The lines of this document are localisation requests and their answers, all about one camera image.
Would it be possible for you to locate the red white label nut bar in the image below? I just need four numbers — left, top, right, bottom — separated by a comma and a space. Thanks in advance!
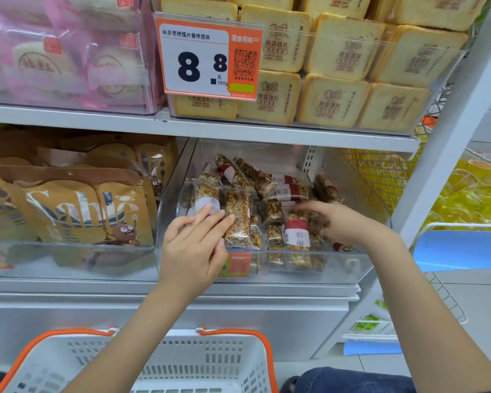
283, 212, 312, 271

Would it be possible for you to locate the large orange white price tag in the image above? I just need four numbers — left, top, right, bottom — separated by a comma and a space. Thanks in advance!
155, 16, 264, 102

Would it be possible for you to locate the white wire rack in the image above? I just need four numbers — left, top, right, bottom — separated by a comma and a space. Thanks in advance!
344, 222, 491, 341

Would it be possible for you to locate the clear bin with brown packets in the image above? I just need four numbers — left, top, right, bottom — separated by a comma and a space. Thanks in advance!
0, 137, 197, 283

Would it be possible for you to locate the person's right leg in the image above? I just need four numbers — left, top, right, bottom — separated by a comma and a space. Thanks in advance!
280, 366, 418, 393

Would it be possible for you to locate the person's right forearm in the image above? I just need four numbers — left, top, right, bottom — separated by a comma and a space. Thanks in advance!
362, 231, 491, 393

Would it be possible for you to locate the pile of yellow packets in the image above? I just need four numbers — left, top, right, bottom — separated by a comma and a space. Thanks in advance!
427, 157, 491, 231

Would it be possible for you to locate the row of brown snack packets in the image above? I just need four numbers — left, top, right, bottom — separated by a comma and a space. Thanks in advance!
0, 127, 178, 268

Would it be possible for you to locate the small orange price tag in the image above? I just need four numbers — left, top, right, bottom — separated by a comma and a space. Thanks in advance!
218, 253, 253, 279

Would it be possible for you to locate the white metal shelving unit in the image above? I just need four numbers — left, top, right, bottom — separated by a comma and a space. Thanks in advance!
0, 0, 491, 365

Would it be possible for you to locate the white basket with orange handles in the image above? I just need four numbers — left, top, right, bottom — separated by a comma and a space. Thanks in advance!
0, 327, 279, 393

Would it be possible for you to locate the stack of toast slice packets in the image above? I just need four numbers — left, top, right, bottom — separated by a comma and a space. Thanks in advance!
160, 0, 491, 133

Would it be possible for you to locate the clear bin with toast packets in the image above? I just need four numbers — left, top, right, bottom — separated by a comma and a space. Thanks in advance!
153, 12, 469, 137

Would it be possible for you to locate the blue board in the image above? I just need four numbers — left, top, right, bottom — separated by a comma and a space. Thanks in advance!
412, 230, 491, 273

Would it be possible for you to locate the clear bin with nut bars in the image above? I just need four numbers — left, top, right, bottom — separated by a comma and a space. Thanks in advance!
155, 137, 393, 285

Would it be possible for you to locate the person's left hand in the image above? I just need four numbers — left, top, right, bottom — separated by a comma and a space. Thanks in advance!
159, 203, 236, 298

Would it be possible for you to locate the pile of nut bars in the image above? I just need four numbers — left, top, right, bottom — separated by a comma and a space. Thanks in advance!
186, 153, 361, 275

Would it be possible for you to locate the clear-wrapped nut snack bar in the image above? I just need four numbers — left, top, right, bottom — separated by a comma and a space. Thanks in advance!
223, 187, 252, 249

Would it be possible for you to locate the clear bin with pink packets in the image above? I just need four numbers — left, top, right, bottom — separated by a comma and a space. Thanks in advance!
0, 0, 166, 116

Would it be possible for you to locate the person's left forearm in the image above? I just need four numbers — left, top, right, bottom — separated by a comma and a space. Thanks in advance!
61, 278, 213, 393

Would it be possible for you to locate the person's right hand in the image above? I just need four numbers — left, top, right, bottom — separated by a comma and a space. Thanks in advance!
291, 200, 388, 252

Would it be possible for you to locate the pile of pink snack packets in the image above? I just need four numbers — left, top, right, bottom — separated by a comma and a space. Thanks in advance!
0, 0, 156, 111

